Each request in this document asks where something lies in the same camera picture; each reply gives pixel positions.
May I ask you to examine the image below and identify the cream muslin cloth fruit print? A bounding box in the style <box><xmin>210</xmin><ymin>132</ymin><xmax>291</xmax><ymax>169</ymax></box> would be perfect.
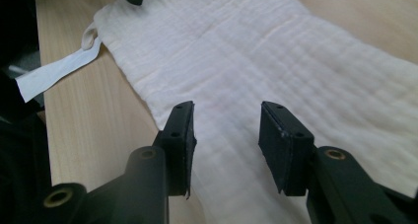
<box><xmin>15</xmin><ymin>0</ymin><xmax>418</xmax><ymax>224</ymax></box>

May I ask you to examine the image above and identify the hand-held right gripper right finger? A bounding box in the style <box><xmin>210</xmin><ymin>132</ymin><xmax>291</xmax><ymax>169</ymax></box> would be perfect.
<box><xmin>258</xmin><ymin>101</ymin><xmax>418</xmax><ymax>224</ymax></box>

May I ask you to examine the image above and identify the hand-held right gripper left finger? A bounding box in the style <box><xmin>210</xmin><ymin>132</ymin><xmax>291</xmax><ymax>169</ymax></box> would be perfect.
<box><xmin>121</xmin><ymin>101</ymin><xmax>197</xmax><ymax>224</ymax></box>

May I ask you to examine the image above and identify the dark clothing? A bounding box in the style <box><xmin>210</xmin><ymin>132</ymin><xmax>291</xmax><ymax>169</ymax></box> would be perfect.
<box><xmin>0</xmin><ymin>69</ymin><xmax>53</xmax><ymax>224</ymax></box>

